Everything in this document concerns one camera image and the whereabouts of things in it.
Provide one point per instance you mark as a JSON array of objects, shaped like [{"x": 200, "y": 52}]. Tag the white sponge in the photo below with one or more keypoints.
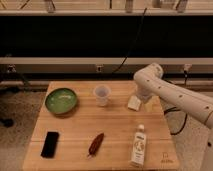
[{"x": 134, "y": 103}]

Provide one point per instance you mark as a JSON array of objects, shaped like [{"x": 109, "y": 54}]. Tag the black phone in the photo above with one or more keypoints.
[{"x": 50, "y": 144}]

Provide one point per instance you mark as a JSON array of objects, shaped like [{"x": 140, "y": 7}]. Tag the white ceramic cup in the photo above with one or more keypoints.
[{"x": 101, "y": 93}]

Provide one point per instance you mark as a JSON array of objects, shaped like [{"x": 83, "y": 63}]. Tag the wooden board table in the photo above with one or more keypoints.
[{"x": 115, "y": 121}]

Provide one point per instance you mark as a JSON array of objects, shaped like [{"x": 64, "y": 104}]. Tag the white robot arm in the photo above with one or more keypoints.
[{"x": 149, "y": 80}]

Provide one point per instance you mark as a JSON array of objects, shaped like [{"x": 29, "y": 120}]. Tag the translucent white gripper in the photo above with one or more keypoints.
[{"x": 146, "y": 97}]

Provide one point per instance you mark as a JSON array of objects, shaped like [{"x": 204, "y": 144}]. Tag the green bowl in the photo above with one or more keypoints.
[{"x": 61, "y": 101}]

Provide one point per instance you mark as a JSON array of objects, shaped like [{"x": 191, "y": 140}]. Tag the white bottle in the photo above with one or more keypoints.
[{"x": 139, "y": 146}]

